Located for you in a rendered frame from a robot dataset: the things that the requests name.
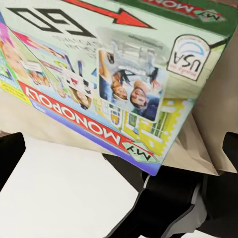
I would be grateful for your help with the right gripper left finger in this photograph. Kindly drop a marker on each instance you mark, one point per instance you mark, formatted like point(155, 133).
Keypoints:
point(12, 148)

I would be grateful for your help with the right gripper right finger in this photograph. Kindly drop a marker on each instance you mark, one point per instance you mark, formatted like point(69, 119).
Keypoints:
point(230, 148)

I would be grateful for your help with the bed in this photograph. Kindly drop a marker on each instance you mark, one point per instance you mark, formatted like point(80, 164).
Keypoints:
point(198, 146)

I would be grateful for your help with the board game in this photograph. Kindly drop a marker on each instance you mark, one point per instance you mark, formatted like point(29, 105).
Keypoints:
point(123, 73)

